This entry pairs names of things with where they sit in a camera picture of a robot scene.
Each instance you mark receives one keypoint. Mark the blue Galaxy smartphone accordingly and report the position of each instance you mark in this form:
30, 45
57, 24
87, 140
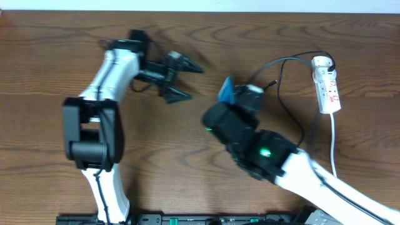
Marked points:
226, 92

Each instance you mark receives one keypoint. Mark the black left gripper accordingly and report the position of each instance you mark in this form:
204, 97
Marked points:
170, 77

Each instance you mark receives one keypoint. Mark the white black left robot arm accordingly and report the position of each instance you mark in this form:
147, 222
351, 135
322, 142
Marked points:
93, 130

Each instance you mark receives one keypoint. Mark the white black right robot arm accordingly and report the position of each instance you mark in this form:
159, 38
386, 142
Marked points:
268, 155

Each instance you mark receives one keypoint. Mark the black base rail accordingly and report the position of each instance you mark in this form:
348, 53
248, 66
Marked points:
158, 219

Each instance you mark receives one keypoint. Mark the white power strip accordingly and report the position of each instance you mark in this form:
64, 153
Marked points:
326, 90

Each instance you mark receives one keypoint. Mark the white USB charger plug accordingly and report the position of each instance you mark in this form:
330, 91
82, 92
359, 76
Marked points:
323, 61

